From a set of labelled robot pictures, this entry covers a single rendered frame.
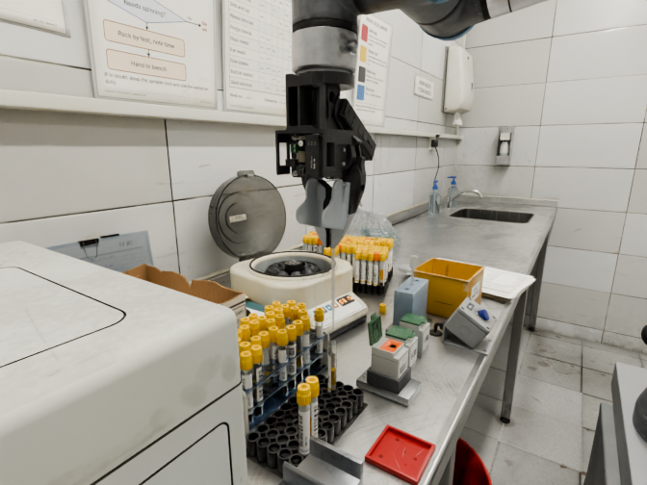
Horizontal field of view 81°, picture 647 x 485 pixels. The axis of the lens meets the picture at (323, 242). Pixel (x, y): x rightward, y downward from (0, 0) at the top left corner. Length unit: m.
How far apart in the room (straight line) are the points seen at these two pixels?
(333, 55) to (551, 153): 2.54
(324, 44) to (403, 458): 0.50
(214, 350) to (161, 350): 0.03
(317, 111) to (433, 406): 0.46
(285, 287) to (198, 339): 0.58
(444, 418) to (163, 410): 0.49
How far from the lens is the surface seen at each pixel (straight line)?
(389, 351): 0.61
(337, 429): 0.57
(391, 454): 0.56
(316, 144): 0.43
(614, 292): 3.06
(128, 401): 0.18
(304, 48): 0.47
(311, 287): 0.78
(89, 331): 0.20
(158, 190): 0.93
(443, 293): 0.91
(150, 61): 0.94
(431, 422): 0.62
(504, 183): 2.96
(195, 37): 1.02
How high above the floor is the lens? 1.25
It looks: 14 degrees down
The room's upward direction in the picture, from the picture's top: straight up
